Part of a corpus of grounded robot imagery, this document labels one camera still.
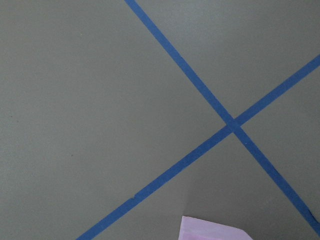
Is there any light pink foam block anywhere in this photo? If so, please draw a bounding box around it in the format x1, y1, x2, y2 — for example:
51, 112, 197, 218
178, 216, 252, 240

